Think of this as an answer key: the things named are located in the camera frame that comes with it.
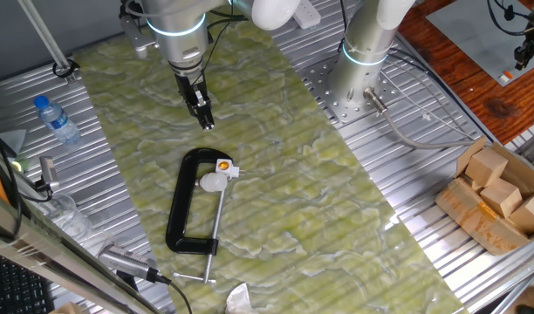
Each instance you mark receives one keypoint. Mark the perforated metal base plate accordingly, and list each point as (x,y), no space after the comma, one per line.
(319,83)

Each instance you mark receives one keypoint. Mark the aluminium profile rail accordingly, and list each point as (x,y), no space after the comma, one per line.
(520,292)

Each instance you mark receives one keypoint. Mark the white light bulb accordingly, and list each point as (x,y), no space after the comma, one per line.
(214,182)

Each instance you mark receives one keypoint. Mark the grey pad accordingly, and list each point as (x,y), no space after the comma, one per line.
(472,39)

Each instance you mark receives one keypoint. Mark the grey triangular sheet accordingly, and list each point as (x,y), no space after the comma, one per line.
(11,139)

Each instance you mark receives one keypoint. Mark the aluminium frame bar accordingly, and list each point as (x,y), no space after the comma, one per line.
(53,257)

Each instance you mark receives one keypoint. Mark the white power strip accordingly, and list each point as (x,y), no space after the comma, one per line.
(308,13)

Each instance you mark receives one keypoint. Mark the wooden block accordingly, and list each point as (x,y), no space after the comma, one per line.
(501,197)
(529,213)
(473,183)
(485,168)

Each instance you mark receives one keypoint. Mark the green marble pattern mat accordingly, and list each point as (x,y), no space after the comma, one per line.
(293,196)

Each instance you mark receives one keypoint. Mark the metal tripod pole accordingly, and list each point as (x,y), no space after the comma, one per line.
(42,32)

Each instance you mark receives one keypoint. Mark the large cardboard box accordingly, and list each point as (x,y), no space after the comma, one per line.
(476,222)

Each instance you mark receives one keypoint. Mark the clear water bottle blue cap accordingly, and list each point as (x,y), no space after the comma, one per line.
(57,121)

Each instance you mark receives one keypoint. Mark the crumpled white tissue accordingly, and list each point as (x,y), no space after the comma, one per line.
(238,301)

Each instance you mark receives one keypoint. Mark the silver camera with black mount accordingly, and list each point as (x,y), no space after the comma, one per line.
(48,170)

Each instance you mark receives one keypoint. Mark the small cardboard box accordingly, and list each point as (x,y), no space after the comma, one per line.
(66,309)

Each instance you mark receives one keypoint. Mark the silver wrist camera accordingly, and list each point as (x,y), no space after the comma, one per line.
(136,37)

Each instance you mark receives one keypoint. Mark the silver ribbed camera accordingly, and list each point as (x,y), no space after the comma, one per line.
(123,261)

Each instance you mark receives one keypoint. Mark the small orange white item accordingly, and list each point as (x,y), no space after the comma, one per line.
(506,76)

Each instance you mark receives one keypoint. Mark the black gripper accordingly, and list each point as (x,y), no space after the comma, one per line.
(186,87)

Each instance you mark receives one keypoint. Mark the black C-clamp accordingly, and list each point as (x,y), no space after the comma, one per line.
(180,205)

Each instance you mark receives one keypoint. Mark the black keyboard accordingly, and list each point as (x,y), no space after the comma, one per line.
(14,288)

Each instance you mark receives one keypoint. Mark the brown wooden table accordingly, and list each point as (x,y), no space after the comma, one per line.
(481,100)

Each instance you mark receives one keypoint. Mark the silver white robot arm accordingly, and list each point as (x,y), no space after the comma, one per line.
(180,39)

